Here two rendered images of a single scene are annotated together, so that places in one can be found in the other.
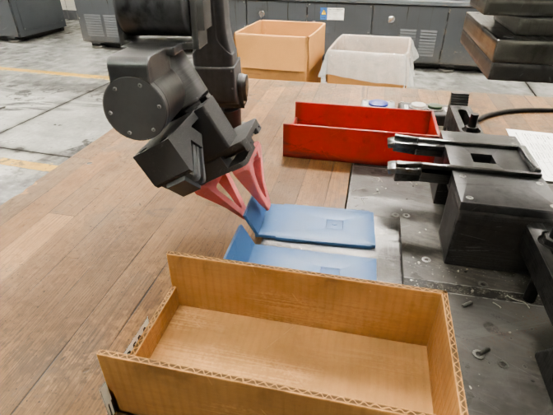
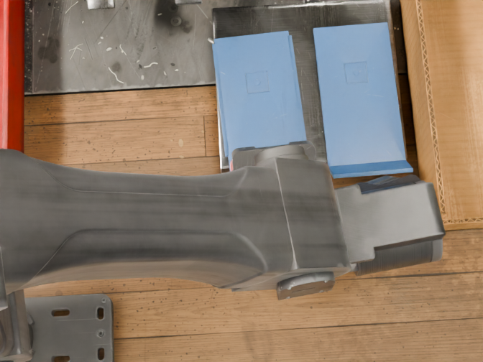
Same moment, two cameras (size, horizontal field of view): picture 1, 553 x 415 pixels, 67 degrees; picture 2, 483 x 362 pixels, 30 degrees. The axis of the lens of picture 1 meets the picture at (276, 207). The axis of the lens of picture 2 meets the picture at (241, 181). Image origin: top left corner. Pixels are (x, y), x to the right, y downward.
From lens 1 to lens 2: 74 cm
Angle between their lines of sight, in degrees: 62
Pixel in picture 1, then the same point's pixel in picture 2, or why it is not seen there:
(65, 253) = not seen: outside the picture
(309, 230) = (281, 108)
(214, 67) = (15, 304)
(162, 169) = not seen: hidden behind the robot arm
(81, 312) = (471, 329)
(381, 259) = (307, 24)
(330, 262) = (335, 75)
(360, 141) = (14, 70)
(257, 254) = (346, 157)
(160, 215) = (267, 341)
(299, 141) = not seen: hidden behind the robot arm
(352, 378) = (460, 42)
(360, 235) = (273, 48)
